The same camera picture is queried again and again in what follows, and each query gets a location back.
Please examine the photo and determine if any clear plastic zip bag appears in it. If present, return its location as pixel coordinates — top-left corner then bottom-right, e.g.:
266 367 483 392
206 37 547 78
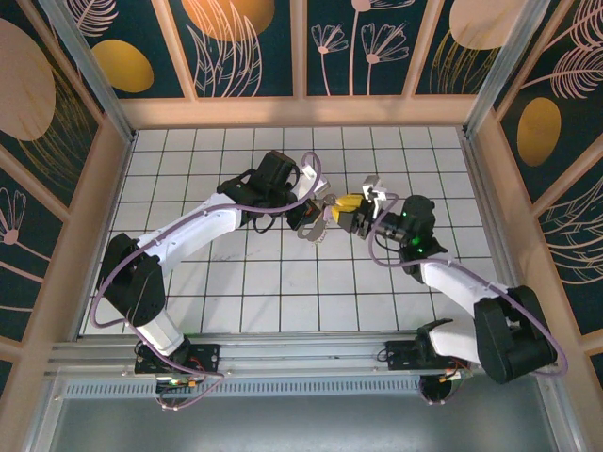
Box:
296 206 331 245

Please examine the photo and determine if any grey sheet metal panel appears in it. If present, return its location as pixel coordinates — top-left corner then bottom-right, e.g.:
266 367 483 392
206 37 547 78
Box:
25 395 583 452

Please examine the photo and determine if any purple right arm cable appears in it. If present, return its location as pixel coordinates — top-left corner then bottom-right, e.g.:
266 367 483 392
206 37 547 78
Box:
367 195 570 407

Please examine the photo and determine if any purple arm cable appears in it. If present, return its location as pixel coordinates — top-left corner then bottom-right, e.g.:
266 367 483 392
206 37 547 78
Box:
367 195 570 407
90 150 326 412

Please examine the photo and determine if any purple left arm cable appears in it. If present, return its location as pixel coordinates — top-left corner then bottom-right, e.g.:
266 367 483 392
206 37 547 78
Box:
90 150 326 412

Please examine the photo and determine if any aluminium side rail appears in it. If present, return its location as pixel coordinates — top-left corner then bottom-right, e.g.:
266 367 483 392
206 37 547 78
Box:
459 135 533 336

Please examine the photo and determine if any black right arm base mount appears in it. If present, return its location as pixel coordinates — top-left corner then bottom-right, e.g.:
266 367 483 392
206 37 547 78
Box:
384 338 472 374

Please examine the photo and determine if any long aluminium base rail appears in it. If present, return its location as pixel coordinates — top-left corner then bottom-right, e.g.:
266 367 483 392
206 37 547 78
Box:
44 331 553 379

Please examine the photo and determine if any slotted metal cable duct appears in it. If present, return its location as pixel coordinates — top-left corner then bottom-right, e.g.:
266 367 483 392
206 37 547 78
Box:
60 379 472 400

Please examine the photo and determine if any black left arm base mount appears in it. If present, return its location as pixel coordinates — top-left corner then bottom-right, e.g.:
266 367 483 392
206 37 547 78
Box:
135 341 221 376

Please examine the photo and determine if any aluminium frame post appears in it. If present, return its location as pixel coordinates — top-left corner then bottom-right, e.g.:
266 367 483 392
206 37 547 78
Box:
40 0 139 143
463 0 562 138

